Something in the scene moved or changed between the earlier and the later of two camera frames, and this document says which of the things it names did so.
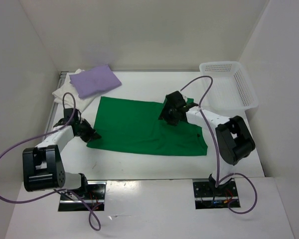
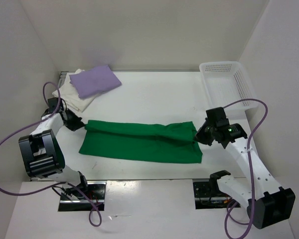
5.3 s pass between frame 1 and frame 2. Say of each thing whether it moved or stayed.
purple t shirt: stayed
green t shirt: moved
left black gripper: moved
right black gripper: moved
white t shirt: stayed
